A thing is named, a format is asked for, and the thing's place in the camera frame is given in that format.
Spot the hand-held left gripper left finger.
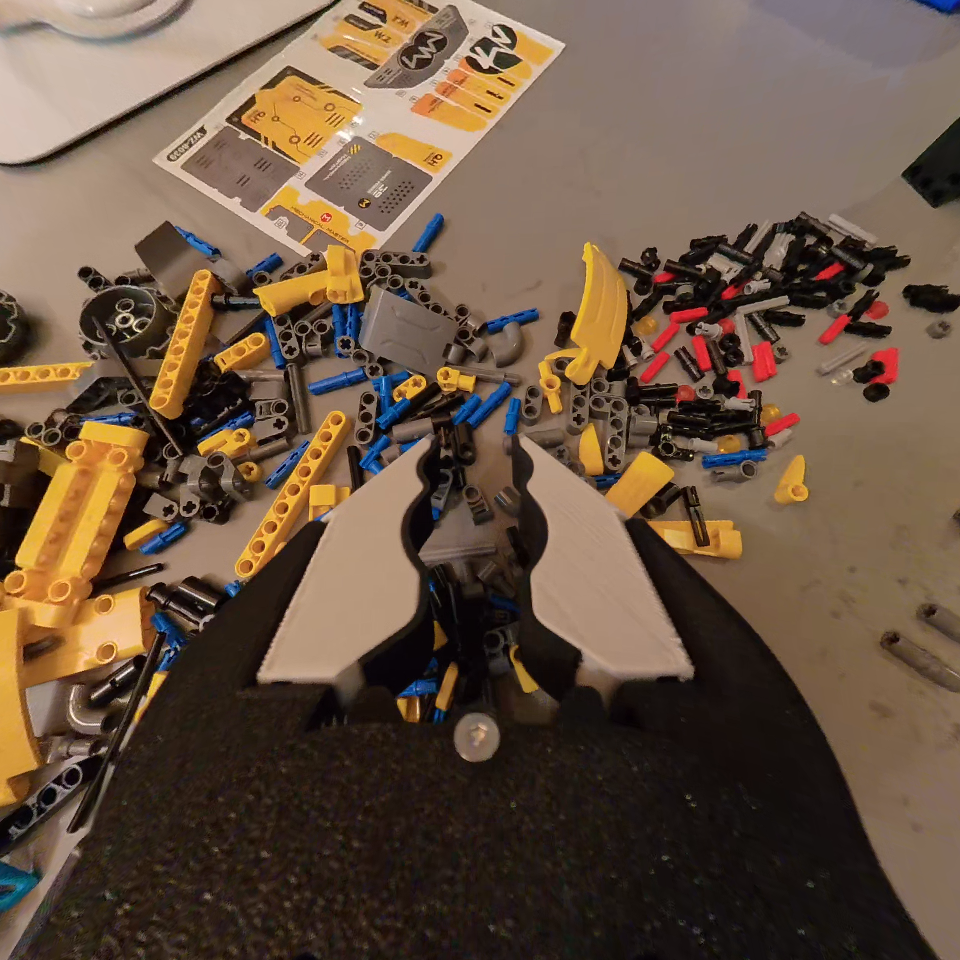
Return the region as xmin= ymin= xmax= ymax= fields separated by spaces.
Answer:
xmin=257 ymin=433 xmax=445 ymax=702

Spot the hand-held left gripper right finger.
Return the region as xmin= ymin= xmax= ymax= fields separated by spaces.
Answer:
xmin=510 ymin=433 xmax=695 ymax=682

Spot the pile of yellow blue bricks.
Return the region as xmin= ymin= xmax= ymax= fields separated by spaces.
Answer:
xmin=0 ymin=213 xmax=624 ymax=849

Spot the yellow flat panel piece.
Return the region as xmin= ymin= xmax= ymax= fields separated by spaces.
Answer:
xmin=603 ymin=452 xmax=676 ymax=519

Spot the small yellow cone piece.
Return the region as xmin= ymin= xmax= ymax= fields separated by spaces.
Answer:
xmin=774 ymin=455 xmax=811 ymax=505

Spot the yellow curved blade piece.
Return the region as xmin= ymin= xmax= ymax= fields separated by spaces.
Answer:
xmin=543 ymin=242 xmax=631 ymax=386

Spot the grey curved panel piece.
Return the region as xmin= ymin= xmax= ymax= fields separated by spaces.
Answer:
xmin=358 ymin=287 xmax=459 ymax=376

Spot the long thin black rod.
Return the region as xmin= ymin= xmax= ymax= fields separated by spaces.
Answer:
xmin=67 ymin=633 xmax=166 ymax=834

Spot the large yellow chassis assembly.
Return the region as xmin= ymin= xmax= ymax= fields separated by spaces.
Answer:
xmin=0 ymin=420 xmax=162 ymax=807

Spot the heap of black red pins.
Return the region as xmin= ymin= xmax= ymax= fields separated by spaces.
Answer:
xmin=558 ymin=212 xmax=912 ymax=481

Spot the grey axle rod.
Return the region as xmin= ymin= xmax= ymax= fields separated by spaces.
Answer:
xmin=916 ymin=602 xmax=960 ymax=645
xmin=879 ymin=630 xmax=960 ymax=695

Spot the grey wheel hub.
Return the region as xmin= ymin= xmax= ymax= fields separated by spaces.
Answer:
xmin=78 ymin=285 xmax=181 ymax=361

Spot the dark grey panel piece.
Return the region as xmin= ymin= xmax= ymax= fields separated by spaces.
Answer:
xmin=135 ymin=221 xmax=204 ymax=282

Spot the black rubber tyre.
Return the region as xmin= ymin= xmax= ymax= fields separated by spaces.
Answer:
xmin=0 ymin=296 xmax=31 ymax=365

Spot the teal triangular piece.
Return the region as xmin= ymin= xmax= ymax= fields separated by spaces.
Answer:
xmin=0 ymin=858 xmax=39 ymax=916

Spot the yellow grey sticker sheet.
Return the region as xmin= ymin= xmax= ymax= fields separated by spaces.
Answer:
xmin=152 ymin=0 xmax=566 ymax=256

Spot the black yellow brick assembly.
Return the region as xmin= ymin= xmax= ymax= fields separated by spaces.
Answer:
xmin=900 ymin=120 xmax=960 ymax=210

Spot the white flat tray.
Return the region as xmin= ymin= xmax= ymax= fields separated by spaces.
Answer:
xmin=0 ymin=0 xmax=339 ymax=166

